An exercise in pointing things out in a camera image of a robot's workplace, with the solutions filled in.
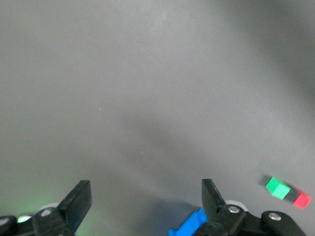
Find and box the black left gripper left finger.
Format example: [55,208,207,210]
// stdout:
[31,179,93,236]

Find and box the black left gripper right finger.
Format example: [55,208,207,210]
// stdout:
[196,178,247,236]

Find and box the small green cube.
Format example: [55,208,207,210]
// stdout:
[265,176,291,200]

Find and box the small red cube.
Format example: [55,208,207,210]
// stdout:
[292,192,312,210]

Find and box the small black cube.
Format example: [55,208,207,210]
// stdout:
[284,187,300,204]

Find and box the blue plastic storage bin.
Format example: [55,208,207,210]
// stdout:
[167,207,208,236]

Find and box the dark grey table mat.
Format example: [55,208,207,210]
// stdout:
[0,0,315,236]

